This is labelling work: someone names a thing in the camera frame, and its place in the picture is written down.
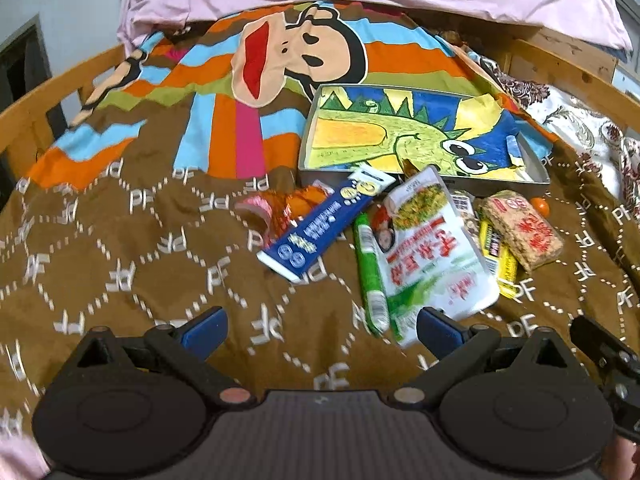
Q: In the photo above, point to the green sausage stick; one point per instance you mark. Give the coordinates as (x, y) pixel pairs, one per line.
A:
(372, 289)

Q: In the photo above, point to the blue long snack packet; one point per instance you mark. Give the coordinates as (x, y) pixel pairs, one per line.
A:
(299, 248)

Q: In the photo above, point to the yellow snack bar packet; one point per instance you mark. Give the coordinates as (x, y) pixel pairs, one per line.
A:
(501, 262)

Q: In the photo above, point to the orange pink candy wrapper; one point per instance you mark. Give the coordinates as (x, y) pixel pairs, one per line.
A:
(281, 210)

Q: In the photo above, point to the red label rice cracker pack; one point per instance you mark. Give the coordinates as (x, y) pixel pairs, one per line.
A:
(531, 238)

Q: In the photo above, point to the grey tray with dinosaur drawing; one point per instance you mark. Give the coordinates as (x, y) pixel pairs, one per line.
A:
(476, 143)

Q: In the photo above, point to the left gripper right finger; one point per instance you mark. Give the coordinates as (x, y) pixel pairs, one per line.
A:
(462, 352)

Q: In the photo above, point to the white green rice pouch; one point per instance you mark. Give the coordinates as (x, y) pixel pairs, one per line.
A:
(426, 258)

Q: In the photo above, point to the clear nut bar packet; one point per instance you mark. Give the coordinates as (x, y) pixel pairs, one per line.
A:
(463, 201)

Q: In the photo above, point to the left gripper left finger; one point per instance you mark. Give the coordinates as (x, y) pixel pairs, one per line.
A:
(185, 350)

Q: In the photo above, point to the white floral satin quilt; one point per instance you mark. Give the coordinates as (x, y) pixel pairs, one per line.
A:
(605, 149)

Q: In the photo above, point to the small orange mandarin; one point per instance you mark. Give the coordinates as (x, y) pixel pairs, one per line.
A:
(541, 206)

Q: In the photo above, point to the dark window frame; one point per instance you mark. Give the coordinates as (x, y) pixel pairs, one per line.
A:
(24, 62)

